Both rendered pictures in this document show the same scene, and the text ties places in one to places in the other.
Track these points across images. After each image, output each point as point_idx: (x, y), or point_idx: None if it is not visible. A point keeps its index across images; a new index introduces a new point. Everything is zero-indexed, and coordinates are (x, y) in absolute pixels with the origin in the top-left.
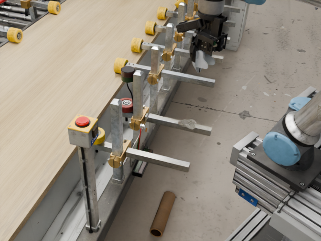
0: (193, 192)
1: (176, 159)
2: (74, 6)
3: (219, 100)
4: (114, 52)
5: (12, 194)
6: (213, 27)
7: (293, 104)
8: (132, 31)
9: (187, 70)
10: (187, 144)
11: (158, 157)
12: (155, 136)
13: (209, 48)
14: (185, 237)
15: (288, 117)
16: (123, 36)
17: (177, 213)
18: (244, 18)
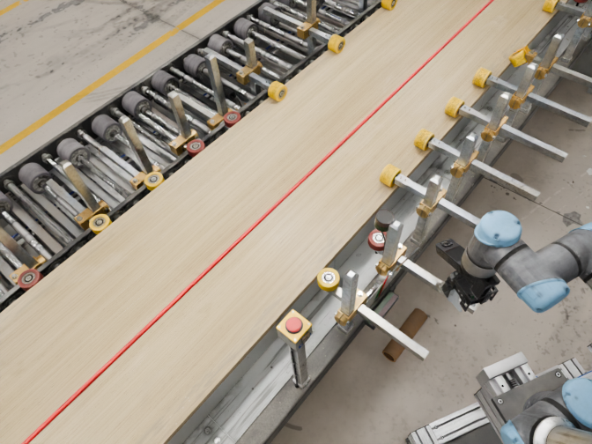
0: (453, 316)
1: (414, 341)
2: (364, 40)
3: (541, 185)
4: (391, 143)
5: (223, 336)
6: (477, 287)
7: (566, 393)
8: (428, 105)
9: None
10: None
11: (393, 330)
12: None
13: (466, 300)
14: (421, 373)
15: (541, 429)
16: (413, 112)
17: (423, 339)
18: None
